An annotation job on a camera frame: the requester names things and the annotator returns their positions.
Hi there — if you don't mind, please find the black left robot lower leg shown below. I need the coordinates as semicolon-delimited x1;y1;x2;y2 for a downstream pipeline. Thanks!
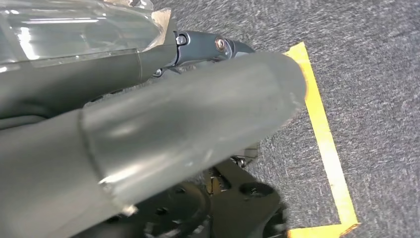
72;144;288;238

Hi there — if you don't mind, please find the yellow floor tape square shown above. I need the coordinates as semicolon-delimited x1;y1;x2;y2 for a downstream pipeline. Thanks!
283;42;361;238

